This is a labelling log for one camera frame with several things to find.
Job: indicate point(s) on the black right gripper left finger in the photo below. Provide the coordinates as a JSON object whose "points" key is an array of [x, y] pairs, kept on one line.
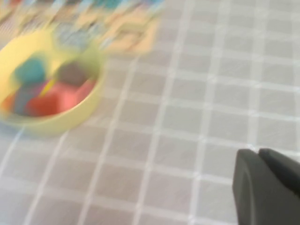
{"points": [[260, 199]]}

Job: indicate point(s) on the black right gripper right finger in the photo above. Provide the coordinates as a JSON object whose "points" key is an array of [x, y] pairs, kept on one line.
{"points": [[281, 166]]}

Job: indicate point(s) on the red wooden triangle piece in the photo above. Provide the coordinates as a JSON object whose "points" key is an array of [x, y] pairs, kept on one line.
{"points": [[43, 105]]}

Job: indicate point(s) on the yellow plastic bowl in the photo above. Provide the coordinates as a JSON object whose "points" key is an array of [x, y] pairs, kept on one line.
{"points": [[70, 122]]}

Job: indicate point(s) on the pink wooden shape piece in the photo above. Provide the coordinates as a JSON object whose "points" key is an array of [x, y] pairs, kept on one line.
{"points": [[79, 93]]}

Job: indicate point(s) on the brown wooden puzzle piece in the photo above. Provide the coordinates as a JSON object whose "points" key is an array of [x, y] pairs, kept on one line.
{"points": [[71, 73]]}

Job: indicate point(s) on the wooden shape puzzle board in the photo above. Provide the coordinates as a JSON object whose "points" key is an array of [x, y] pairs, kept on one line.
{"points": [[93, 25]]}

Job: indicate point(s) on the grey-blue wooden shape piece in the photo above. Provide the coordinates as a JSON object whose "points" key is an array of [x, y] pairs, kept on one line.
{"points": [[22, 100]]}

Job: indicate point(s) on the teal wooden shape piece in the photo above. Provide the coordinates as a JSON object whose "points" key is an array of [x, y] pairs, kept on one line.
{"points": [[29, 70]]}

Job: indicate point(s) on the orange wooden shape piece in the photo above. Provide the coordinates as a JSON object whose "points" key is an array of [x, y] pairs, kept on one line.
{"points": [[7, 103]]}

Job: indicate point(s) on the grey white-grid tablecloth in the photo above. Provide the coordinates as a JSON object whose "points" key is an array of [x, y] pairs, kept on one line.
{"points": [[175, 117]]}

